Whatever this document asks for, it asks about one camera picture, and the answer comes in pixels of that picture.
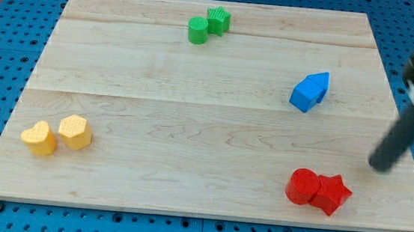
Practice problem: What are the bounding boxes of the yellow hexagon block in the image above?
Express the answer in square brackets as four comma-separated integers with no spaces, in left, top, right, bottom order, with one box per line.
[58,115,92,150]

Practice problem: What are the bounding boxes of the red cylinder block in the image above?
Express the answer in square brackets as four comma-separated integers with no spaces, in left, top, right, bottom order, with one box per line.
[284,168,320,205]

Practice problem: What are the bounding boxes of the blue pentagon block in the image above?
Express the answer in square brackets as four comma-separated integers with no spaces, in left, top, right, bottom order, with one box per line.
[306,72,330,103]

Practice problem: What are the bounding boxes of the blue cube block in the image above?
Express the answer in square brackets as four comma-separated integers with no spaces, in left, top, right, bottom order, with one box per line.
[289,78,326,113]

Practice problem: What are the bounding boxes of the yellow heart block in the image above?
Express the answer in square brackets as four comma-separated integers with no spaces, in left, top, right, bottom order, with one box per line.
[20,120,57,156]

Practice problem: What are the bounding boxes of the green star block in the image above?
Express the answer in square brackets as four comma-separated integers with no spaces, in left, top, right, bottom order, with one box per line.
[207,6,231,36]

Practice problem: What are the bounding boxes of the green cylinder block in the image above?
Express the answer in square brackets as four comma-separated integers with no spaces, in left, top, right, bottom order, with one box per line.
[188,16,208,45]

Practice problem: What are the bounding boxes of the wooden board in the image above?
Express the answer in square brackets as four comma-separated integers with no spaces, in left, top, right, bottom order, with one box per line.
[0,0,414,232]

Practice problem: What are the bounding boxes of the red star block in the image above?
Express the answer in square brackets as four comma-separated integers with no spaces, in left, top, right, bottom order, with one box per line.
[309,175,352,216]

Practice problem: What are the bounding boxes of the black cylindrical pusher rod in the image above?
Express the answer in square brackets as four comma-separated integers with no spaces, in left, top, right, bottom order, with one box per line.
[368,104,414,172]

